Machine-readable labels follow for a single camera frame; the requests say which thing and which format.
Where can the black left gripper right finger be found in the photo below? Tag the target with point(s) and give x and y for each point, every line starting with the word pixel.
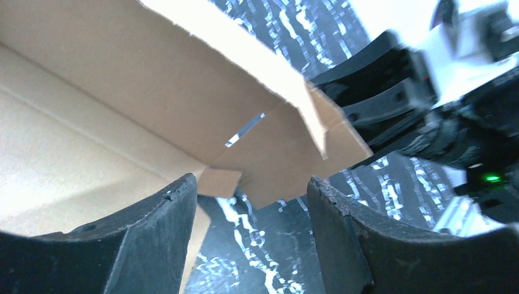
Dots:
pixel 361 250

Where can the aluminium front frame rail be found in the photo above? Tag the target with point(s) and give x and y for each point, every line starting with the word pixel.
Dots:
pixel 463 218

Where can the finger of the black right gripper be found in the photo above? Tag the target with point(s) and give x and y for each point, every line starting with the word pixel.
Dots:
pixel 375 115
pixel 383 63

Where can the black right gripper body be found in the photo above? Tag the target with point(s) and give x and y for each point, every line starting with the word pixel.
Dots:
pixel 477 133

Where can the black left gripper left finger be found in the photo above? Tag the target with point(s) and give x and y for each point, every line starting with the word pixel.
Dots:
pixel 139 249

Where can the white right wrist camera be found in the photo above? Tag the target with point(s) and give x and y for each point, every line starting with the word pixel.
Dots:
pixel 470 43

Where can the brown cardboard box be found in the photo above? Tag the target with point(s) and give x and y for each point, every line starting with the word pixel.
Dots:
pixel 105 103

